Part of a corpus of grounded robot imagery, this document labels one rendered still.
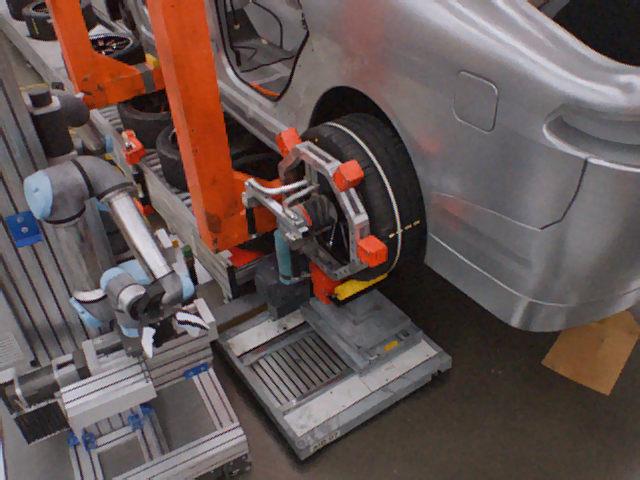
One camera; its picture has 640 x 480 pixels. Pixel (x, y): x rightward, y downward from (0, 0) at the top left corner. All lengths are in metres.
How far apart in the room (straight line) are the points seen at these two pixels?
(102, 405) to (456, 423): 1.48
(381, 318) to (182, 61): 1.41
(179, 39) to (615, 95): 1.48
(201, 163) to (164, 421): 1.06
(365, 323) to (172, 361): 1.00
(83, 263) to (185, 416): 0.99
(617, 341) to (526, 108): 1.77
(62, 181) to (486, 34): 1.20
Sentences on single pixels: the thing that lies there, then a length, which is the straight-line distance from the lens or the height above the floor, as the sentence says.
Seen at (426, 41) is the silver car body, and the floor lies 1.58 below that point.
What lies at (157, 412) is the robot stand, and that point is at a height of 0.21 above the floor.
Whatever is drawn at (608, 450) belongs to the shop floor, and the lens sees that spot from 2.89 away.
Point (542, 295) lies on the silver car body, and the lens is 2.03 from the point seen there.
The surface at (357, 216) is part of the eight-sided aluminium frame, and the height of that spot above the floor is 0.98.
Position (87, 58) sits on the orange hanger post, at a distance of 4.40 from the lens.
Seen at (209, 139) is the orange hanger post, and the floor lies 1.09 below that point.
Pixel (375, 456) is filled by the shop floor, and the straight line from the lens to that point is 2.70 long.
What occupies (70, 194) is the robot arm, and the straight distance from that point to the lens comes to 1.76.
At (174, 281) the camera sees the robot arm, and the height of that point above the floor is 1.16.
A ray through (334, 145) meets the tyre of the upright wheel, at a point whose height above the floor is 1.15.
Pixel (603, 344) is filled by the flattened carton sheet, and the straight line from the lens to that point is 3.27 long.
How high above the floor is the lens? 2.26
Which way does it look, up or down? 38 degrees down
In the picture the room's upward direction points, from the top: 4 degrees counter-clockwise
